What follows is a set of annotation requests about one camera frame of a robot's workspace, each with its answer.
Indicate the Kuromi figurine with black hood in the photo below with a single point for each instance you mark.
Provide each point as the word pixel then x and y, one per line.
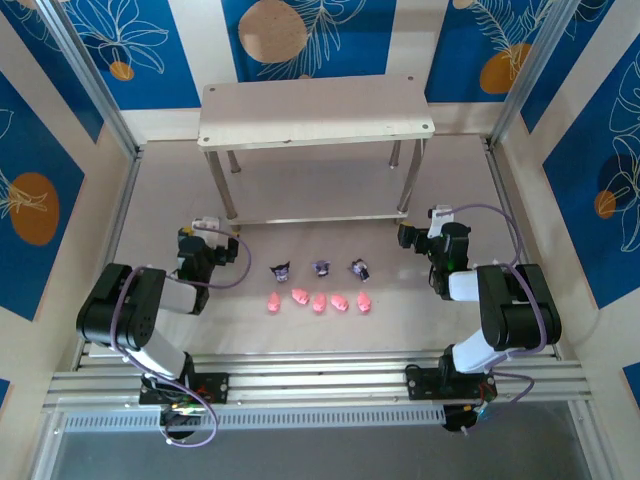
pixel 280 273

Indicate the Kuromi figurine with black dress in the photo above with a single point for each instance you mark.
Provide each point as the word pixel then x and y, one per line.
pixel 360 270

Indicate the Kuromi figurine with purple hood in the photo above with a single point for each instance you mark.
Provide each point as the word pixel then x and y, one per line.
pixel 321 269

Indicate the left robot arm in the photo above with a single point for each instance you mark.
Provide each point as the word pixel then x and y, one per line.
pixel 125 320

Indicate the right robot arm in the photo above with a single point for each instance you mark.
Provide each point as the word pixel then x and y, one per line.
pixel 520 310

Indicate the white two-tier metal-leg shelf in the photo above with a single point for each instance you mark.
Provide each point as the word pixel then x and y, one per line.
pixel 315 115

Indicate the pink plastic pig toy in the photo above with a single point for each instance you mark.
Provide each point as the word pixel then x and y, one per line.
pixel 273 303
pixel 364 303
pixel 318 304
pixel 300 295
pixel 340 301

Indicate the black controller box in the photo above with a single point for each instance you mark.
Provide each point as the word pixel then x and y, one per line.
pixel 460 417
pixel 180 425

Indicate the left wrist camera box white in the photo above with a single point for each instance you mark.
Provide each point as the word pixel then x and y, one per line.
pixel 207 225

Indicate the aluminium side rail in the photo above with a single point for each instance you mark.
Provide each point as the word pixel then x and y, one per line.
pixel 120 225
pixel 505 200

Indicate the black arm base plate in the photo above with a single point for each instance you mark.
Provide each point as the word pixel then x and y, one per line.
pixel 215 387
pixel 420 385

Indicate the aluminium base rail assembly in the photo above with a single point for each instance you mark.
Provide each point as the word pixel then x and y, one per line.
pixel 320 380

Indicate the aluminium frame post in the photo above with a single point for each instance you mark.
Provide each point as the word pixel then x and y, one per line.
pixel 100 85
pixel 530 75

